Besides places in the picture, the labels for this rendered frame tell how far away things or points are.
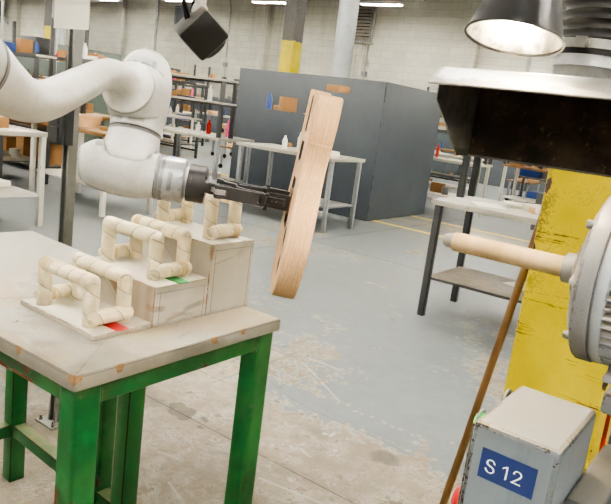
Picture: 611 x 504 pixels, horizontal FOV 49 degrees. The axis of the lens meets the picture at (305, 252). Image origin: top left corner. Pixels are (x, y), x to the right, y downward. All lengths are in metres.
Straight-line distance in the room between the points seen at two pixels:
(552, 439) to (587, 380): 1.25
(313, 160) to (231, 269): 0.51
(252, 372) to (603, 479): 0.93
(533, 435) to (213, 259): 0.96
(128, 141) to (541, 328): 1.28
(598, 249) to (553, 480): 0.32
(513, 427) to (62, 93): 0.79
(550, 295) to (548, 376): 0.24
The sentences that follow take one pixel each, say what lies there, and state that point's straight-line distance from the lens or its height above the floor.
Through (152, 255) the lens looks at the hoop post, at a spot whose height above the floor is 1.08.
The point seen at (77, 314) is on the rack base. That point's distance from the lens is 1.52.
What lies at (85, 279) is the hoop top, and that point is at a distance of 1.42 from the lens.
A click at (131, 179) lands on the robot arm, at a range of 1.32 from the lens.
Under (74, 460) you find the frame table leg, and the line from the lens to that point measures 1.34.
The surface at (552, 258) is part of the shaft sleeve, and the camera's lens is 1.08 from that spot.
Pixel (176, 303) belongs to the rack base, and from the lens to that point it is 1.52.
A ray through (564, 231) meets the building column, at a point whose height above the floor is 1.19.
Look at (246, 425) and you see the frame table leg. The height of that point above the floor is 0.66.
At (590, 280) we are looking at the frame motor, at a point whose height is 1.26.
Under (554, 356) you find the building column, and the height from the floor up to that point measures 0.84.
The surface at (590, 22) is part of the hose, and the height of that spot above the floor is 1.61.
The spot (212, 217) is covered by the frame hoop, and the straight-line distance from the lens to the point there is 1.59.
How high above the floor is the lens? 1.43
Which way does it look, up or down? 12 degrees down
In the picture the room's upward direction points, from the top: 7 degrees clockwise
